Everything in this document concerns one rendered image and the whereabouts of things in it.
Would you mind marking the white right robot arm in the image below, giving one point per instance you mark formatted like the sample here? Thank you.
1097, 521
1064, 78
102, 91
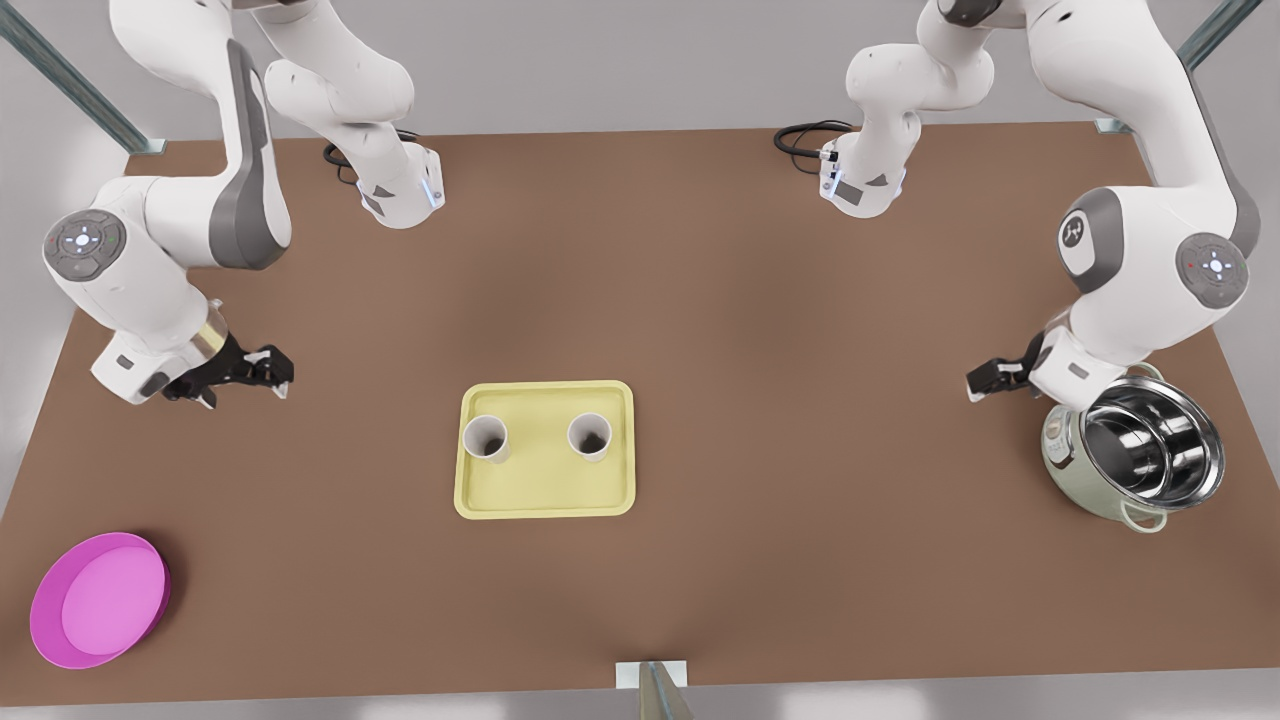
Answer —
160, 215

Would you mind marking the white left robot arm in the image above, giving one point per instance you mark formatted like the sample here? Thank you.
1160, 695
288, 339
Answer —
1140, 250

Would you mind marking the white IKEA cup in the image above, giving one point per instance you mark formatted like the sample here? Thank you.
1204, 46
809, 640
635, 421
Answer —
486, 438
590, 436

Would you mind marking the yellow rectangular tray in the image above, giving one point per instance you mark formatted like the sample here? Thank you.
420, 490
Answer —
545, 449

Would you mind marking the pale green steel pot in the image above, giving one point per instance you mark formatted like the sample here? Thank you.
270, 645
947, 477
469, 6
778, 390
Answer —
1140, 452

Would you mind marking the magenta round bowl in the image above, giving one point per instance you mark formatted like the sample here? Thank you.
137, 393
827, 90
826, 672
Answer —
100, 599

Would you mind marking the silver frame post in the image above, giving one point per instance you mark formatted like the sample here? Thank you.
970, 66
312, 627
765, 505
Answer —
75, 80
655, 690
1200, 45

